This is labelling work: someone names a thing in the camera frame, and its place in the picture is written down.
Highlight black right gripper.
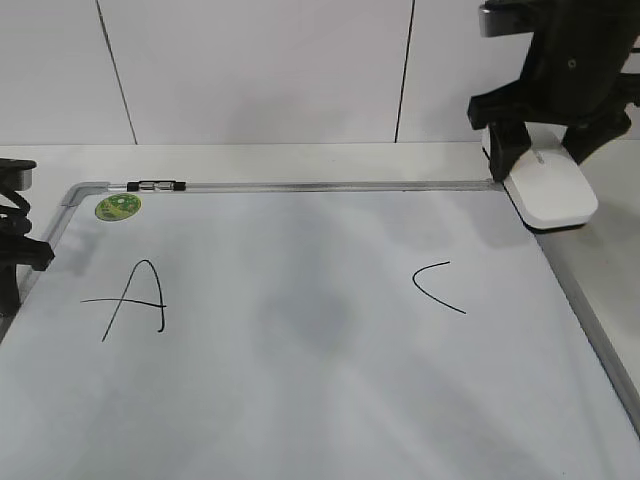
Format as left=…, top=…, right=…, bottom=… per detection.
left=467, top=1, right=639, bottom=182

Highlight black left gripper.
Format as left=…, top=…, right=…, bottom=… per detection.
left=0, top=234, right=54, bottom=317

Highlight white whiteboard eraser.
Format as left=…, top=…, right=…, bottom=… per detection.
left=501, top=124, right=599, bottom=231

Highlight round green sticker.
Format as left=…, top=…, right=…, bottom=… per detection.
left=95, top=193, right=142, bottom=222

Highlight black cables at left gripper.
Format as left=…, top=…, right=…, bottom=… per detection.
left=0, top=187, right=34, bottom=241

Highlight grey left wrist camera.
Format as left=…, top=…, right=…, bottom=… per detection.
left=0, top=158, right=37, bottom=191

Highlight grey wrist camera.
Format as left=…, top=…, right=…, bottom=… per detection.
left=478, top=0, right=536, bottom=38
left=0, top=158, right=37, bottom=191

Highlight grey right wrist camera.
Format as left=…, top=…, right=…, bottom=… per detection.
left=478, top=0, right=536, bottom=38

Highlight white whiteboard with aluminium frame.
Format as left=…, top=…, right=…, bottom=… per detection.
left=1, top=189, right=639, bottom=479

